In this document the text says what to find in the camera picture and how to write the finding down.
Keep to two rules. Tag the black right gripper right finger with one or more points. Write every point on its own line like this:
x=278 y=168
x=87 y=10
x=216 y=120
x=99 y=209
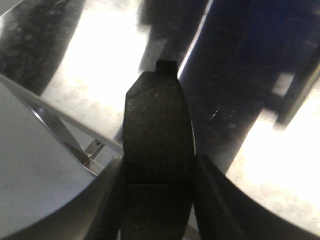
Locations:
x=224 y=212

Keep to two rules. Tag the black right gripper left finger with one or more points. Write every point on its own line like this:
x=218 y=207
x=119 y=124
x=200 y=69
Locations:
x=94 y=214

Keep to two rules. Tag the dark brake pad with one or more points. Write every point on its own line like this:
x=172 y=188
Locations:
x=159 y=156

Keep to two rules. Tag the stainless steel table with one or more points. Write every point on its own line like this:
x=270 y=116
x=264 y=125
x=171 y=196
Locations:
x=250 y=71

